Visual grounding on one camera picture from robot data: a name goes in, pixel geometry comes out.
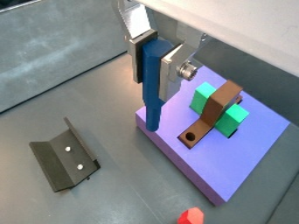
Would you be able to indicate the brown L-shaped bracket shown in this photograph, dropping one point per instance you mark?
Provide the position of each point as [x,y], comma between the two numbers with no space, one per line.
[222,99]

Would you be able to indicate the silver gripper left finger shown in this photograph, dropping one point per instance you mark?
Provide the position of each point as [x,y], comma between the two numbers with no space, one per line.
[138,30]

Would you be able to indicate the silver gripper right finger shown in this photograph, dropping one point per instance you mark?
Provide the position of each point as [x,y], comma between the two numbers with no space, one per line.
[177,67]

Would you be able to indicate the green block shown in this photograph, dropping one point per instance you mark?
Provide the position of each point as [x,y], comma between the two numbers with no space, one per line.
[234,115]

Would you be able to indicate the blue peg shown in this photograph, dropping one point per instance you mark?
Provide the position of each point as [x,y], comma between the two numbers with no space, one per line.
[154,50]

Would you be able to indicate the black angle bracket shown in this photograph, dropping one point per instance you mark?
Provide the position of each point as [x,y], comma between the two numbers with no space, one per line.
[66,159]

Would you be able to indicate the red peg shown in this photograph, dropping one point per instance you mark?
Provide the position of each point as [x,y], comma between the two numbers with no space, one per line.
[191,216]

